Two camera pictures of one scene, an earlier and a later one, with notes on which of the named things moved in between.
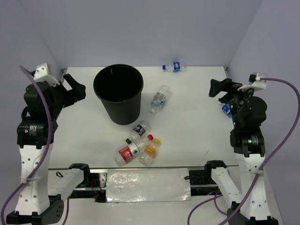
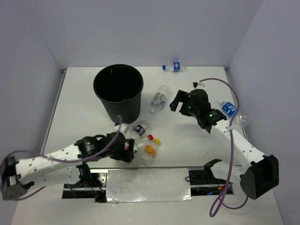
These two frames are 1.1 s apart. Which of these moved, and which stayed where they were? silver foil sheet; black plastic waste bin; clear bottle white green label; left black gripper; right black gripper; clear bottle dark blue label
Moved: right black gripper; left black gripper
Stayed: clear bottle white green label; black plastic waste bin; silver foil sheet; clear bottle dark blue label
